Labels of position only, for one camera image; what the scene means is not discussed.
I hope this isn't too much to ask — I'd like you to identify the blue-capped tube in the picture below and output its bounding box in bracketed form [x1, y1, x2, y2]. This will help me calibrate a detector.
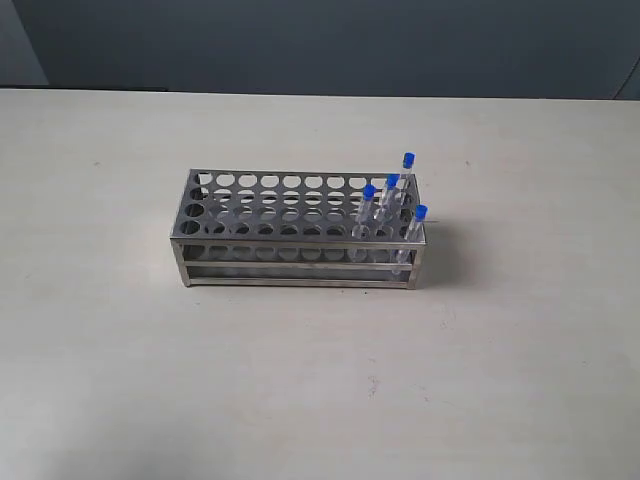
[394, 204, 428, 264]
[348, 183, 376, 262]
[397, 152, 415, 203]
[374, 173, 400, 224]

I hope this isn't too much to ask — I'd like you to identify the stainless steel test tube rack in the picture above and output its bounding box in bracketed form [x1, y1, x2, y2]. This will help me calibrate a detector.
[170, 169, 427, 289]

